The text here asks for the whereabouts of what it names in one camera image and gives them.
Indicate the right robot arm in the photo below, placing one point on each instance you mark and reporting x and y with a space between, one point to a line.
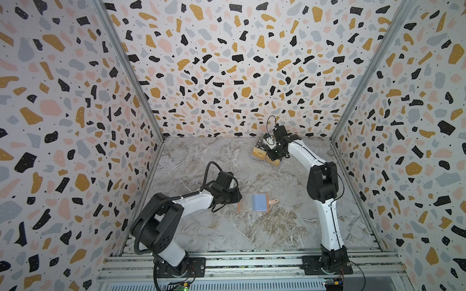
322 188

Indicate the black VIP card left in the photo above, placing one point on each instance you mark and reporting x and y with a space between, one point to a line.
260 145

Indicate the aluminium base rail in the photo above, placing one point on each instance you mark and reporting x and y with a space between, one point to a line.
367 270

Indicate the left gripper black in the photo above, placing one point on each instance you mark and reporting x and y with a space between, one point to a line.
237 197

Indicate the clear acrylic card display stand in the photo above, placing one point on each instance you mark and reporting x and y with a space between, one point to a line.
265 151

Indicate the gold VIP card right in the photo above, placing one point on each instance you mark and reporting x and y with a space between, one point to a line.
273 162

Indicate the gold VIP card left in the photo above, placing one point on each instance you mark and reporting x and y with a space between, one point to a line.
259 154

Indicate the tan leather card holder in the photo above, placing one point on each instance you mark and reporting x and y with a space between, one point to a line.
260 203

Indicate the gold vip card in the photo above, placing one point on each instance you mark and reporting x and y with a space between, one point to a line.
259 154
273 162

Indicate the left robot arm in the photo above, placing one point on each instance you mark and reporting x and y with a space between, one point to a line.
154 228

